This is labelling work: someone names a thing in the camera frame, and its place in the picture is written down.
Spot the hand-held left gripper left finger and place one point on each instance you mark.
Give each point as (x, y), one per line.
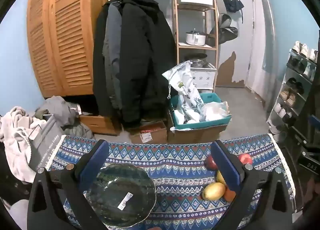
(96, 157)

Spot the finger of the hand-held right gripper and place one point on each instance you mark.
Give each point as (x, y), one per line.
(314, 120)

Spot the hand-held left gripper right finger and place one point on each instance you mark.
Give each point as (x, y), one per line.
(225, 162)

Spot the red apple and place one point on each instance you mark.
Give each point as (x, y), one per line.
(245, 159)
(209, 163)

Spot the orange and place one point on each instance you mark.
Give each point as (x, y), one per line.
(229, 195)

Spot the green glass plate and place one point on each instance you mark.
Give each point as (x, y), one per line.
(120, 195)

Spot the shoe rack with shoes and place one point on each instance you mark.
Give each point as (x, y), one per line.
(291, 95)

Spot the low wooden drawer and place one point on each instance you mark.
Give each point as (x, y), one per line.
(100, 122)

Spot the large cardboard box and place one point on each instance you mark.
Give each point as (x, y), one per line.
(197, 133)

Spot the teal box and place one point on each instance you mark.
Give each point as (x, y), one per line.
(200, 123)

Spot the blue patterned tablecloth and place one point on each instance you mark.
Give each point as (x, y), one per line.
(175, 165)

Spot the clear plastic bag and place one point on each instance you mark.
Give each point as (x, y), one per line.
(215, 111)

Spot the grey tote bag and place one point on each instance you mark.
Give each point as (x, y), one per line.
(45, 142)

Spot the small labelled cardboard box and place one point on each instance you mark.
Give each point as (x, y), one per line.
(150, 133)

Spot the white perforated basket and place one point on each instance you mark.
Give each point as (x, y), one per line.
(203, 77)

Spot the grey jacket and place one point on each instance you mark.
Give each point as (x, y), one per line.
(112, 57)

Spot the metal pot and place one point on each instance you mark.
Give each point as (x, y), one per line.
(196, 60)

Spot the black coat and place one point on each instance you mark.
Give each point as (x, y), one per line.
(142, 57)

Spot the grey vertical pipe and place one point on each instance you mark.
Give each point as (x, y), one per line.
(267, 19)

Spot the grey hanging slipper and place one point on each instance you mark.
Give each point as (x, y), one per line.
(225, 21)
(225, 34)

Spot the white rice cooker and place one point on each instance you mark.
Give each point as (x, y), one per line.
(195, 38)

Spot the wooden louvered wardrobe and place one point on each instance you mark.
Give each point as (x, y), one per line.
(62, 32)

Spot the wooden shelf rack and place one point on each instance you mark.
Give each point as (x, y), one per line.
(178, 32)

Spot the black umbrella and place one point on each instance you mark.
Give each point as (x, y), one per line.
(232, 3)

